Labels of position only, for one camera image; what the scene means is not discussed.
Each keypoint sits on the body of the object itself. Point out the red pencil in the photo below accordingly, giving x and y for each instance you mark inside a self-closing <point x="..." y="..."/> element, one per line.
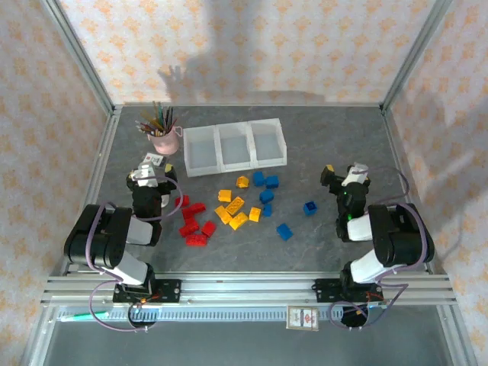
<point x="144" y="126"/>

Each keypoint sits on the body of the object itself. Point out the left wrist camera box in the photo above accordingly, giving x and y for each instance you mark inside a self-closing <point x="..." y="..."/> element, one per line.
<point x="146" y="175"/>

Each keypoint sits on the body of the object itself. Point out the aluminium side rail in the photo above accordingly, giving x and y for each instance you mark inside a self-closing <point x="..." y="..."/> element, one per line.
<point x="93" y="190"/>
<point x="397" y="152"/>

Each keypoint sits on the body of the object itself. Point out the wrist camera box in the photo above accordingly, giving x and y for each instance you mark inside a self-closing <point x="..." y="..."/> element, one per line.
<point x="146" y="175"/>
<point x="356" y="171"/>

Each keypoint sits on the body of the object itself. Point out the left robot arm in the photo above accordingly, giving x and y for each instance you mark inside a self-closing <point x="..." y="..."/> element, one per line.
<point x="106" y="236"/>

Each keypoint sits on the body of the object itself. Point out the pink cup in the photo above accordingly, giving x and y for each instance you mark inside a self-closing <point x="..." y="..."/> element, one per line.
<point x="164" y="144"/>

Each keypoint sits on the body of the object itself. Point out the yellow pencil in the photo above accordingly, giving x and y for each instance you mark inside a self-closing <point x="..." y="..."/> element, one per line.
<point x="149" y="121"/>

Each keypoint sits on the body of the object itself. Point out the dark pencil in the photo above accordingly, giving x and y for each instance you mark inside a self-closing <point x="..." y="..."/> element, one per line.
<point x="170" y="118"/>

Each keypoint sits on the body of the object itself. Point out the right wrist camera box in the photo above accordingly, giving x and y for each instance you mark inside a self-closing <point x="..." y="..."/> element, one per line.
<point x="356" y="171"/>

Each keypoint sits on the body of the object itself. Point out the teal pencil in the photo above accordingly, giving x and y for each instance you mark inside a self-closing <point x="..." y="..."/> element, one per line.
<point x="162" y="118"/>

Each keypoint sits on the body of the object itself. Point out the small white card packet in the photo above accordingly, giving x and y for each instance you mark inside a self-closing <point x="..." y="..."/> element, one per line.
<point x="156" y="159"/>

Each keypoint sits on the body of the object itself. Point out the thin aluminium rear rail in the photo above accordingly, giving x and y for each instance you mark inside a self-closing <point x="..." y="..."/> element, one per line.
<point x="248" y="104"/>

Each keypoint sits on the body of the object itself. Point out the aluminium frame post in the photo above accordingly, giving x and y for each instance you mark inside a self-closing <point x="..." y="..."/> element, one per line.
<point x="80" y="57"/>
<point x="413" y="57"/>

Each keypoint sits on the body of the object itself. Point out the long red lego brick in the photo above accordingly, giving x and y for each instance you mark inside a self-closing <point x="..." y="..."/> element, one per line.
<point x="196" y="239"/>
<point x="193" y="210"/>

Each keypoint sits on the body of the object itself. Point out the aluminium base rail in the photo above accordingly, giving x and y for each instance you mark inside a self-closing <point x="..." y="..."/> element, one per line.
<point x="248" y="286"/>

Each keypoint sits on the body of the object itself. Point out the long yellow lego brick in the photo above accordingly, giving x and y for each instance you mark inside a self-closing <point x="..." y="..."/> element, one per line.
<point x="235" y="206"/>
<point x="239" y="221"/>

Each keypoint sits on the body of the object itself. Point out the green pencil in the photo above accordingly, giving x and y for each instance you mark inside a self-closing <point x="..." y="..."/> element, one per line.
<point x="157" y="114"/>

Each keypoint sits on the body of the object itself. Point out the blue lego brick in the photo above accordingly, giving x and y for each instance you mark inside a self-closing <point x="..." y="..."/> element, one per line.
<point x="284" y="231"/>
<point x="310" y="207"/>
<point x="266" y="196"/>
<point x="259" y="178"/>
<point x="267" y="210"/>
<point x="271" y="182"/>

